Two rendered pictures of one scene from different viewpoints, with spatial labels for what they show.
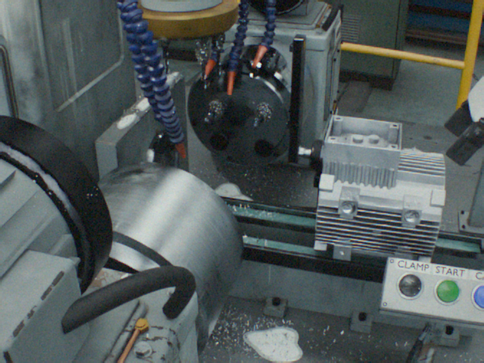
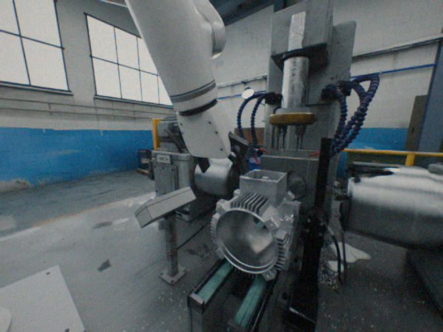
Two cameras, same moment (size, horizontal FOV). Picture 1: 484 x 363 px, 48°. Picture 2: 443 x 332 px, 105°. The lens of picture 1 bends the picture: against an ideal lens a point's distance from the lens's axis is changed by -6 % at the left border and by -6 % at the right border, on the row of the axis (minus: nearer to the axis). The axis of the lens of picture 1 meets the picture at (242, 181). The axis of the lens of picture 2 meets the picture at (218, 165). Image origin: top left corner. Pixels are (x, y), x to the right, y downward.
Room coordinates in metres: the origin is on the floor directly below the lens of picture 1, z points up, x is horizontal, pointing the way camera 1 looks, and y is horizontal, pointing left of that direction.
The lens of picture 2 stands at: (0.84, -0.69, 1.26)
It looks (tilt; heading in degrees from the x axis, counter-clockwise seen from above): 11 degrees down; 108
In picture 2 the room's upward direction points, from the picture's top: straight up
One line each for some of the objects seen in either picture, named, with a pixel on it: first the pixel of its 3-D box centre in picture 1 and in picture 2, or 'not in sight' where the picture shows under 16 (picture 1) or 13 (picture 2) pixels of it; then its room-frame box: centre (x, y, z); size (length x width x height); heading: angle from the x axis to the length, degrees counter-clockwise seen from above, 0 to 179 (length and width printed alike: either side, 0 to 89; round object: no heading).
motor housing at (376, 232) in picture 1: (379, 202); (257, 222); (0.81, -0.24, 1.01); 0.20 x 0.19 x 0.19; 75
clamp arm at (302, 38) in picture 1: (297, 101); (322, 178); (0.99, -0.10, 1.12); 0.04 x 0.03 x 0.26; 74
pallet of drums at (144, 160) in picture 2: not in sight; (159, 159); (-2.69, 3.93, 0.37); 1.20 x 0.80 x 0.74; 64
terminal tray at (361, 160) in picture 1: (362, 151); (264, 186); (0.82, -0.20, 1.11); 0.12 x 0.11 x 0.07; 75
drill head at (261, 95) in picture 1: (256, 93); (392, 203); (1.22, -0.03, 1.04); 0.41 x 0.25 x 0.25; 164
